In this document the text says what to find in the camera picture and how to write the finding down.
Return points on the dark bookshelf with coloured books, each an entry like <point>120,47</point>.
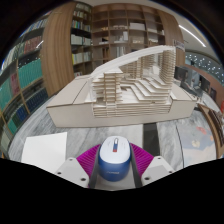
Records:
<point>21,83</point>

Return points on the long ceiling light strip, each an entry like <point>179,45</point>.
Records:
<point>192,35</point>

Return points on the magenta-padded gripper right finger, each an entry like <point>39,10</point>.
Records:
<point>151,168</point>

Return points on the wooden architectural building model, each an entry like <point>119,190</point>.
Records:
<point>123,96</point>

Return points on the white mouse pad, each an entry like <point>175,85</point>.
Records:
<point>45,150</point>

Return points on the wooden bookshelf unit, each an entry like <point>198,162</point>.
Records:
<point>116,36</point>

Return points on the white and blue computer mouse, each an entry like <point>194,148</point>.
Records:
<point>114,159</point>

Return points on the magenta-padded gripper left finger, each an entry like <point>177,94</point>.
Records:
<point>80,168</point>

